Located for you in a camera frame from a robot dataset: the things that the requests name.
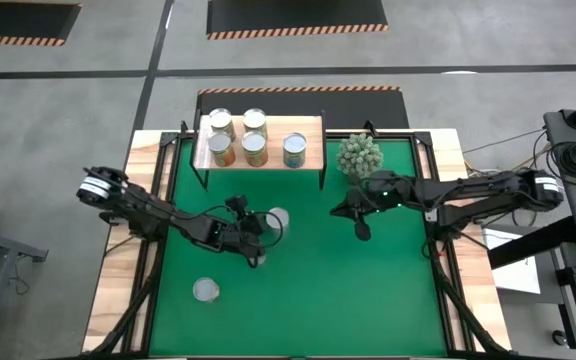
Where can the black aluminium rig frame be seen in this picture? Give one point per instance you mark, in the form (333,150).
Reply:
(449,325)

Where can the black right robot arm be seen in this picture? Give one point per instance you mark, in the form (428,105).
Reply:
(468,190)

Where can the white paper sheet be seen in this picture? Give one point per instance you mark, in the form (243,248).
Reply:
(518,277)

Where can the green label tin can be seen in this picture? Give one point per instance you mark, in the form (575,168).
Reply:
(278,217)

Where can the green table mat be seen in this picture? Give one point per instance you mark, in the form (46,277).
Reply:
(318,310)

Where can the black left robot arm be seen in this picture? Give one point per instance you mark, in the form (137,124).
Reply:
(153,215)

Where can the artificial potted succulent plant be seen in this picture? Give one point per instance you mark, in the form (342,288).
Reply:
(360,152)

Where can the wooden shelf with black legs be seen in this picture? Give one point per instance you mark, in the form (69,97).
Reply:
(313,127)

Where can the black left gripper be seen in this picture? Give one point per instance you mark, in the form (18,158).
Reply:
(238,237)

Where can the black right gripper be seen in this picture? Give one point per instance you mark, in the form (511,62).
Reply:
(383,190)

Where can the silver tin can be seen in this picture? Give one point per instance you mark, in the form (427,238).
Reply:
(206,289)

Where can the peaches label tin can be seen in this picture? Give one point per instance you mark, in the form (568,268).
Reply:
(255,119)

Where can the yellow label tin can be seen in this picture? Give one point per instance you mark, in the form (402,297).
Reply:
(255,142)

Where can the apple label tin can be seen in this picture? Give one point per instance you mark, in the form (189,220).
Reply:
(220,142)

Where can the berries label tin can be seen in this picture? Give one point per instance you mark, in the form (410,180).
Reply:
(261,259)

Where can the black hazard-striped floor mat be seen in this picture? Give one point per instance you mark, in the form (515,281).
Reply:
(358,107)
(18,20)
(293,15)

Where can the orange label tin can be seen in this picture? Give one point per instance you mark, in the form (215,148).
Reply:
(221,120)

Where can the blue label tin can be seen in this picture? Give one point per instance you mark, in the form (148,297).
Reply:
(294,144)

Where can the black metal beam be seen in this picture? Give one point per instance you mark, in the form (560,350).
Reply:
(528,245)

